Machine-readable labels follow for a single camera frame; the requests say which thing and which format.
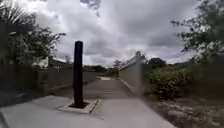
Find pale bridge railing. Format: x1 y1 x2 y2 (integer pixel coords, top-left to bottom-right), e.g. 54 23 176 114
117 51 148 96

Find grey concrete path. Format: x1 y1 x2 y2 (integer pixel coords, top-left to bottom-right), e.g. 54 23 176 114
0 94 178 128

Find green bushes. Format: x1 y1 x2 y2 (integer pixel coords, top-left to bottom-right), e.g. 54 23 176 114
146 62 224 101

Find building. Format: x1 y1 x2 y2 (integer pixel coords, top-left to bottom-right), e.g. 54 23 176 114
31 55 75 70

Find round distant tree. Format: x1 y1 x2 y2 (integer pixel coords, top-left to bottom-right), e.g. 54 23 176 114
147 57 167 70

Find black bollard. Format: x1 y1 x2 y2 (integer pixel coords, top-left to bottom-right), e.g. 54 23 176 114
68 40 90 109

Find leafy tree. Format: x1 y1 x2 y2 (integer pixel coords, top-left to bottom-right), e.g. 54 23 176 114
170 0 224 64

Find dark trees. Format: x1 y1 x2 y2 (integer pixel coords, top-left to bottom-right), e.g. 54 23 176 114
0 3 67 68

